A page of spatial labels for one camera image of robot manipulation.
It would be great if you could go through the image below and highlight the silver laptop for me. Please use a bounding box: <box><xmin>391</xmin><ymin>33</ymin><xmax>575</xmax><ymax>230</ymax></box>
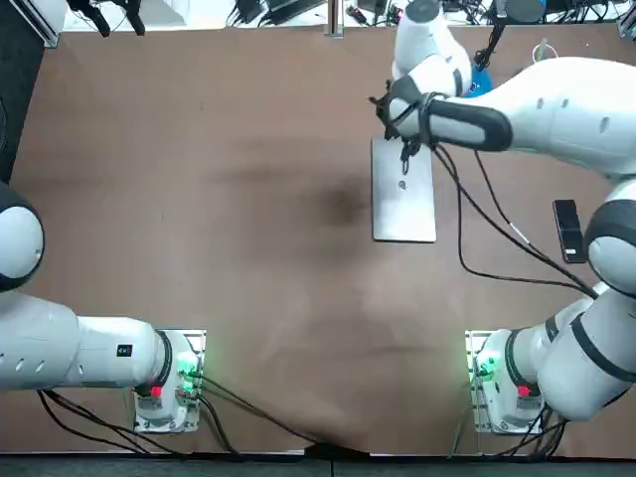
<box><xmin>371</xmin><ymin>134</ymin><xmax>438</xmax><ymax>244</ymax></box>

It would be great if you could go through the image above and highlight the blue desk lamp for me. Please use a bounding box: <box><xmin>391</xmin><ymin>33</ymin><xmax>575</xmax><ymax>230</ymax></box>
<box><xmin>464</xmin><ymin>0</ymin><xmax>547</xmax><ymax>98</ymax></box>

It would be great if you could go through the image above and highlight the translucent pen cup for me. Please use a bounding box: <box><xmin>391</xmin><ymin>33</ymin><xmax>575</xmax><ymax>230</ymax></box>
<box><xmin>533</xmin><ymin>41</ymin><xmax>560</xmax><ymax>65</ymax></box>

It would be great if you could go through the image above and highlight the black foldable phone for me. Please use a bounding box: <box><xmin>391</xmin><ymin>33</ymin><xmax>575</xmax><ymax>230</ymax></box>
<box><xmin>553</xmin><ymin>199</ymin><xmax>587</xmax><ymax>263</ymax></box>

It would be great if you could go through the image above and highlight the aluminium corner frame piece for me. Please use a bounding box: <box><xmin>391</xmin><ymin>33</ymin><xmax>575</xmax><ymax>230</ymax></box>
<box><xmin>615</xmin><ymin>0</ymin><xmax>636</xmax><ymax>37</ymax></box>
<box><xmin>27</xmin><ymin>0</ymin><xmax>69</xmax><ymax>50</ymax></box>

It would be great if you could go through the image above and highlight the aluminium frame post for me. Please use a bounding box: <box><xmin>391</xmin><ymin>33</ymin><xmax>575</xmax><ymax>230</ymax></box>
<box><xmin>324</xmin><ymin>0</ymin><xmax>347</xmax><ymax>40</ymax></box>

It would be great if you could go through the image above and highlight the black arm cable white tag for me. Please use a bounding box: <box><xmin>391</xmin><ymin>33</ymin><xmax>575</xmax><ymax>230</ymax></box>
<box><xmin>474</xmin><ymin>148</ymin><xmax>602</xmax><ymax>299</ymax></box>

